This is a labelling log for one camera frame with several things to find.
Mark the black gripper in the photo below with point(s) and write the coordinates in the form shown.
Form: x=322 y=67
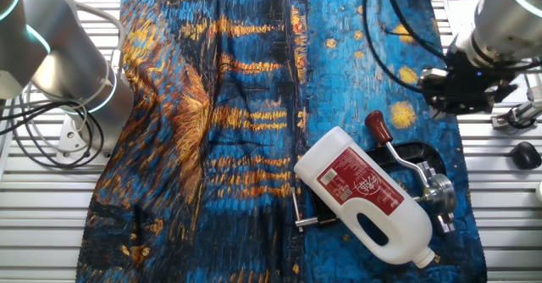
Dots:
x=474 y=79

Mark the black clamp with silver ratchet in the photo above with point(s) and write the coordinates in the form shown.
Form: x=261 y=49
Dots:
x=423 y=153

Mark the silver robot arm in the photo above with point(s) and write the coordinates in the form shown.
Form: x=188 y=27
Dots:
x=504 y=20

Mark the thin aluminium pole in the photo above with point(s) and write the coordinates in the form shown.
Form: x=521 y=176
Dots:
x=523 y=109

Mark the black round knob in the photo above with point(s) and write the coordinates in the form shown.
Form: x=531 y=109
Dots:
x=525 y=155

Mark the white bottle with red label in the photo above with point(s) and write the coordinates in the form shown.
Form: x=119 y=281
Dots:
x=368 y=232

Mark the blue and yellow painted cloth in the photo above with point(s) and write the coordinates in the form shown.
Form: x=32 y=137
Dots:
x=237 y=147

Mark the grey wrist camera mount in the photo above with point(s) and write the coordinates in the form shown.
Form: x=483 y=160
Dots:
x=433 y=75

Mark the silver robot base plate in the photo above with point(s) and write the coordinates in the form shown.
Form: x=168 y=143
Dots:
x=70 y=141

